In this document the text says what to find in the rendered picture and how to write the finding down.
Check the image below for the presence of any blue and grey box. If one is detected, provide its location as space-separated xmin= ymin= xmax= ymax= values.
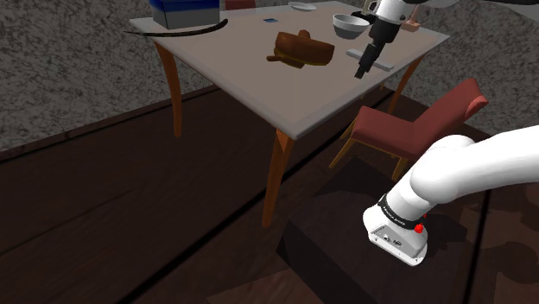
xmin=149 ymin=0 xmax=221 ymax=30

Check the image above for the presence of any dark robot stand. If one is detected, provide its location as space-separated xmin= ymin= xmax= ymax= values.
xmin=276 ymin=156 xmax=491 ymax=304

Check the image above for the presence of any white plate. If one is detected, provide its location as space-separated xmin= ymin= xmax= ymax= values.
xmin=288 ymin=1 xmax=318 ymax=13

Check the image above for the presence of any grey flat bar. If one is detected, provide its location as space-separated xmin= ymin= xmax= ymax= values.
xmin=346 ymin=47 xmax=396 ymax=73

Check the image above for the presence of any grey table with wooden legs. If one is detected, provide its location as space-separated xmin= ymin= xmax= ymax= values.
xmin=128 ymin=0 xmax=451 ymax=229

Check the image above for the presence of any black curved strip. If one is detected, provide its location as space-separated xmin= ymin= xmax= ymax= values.
xmin=123 ymin=18 xmax=230 ymax=39

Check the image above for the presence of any white bowl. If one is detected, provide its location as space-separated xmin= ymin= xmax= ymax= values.
xmin=332 ymin=13 xmax=372 ymax=41

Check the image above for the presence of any tan wooden block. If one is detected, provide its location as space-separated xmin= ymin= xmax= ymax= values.
xmin=399 ymin=8 xmax=422 ymax=34

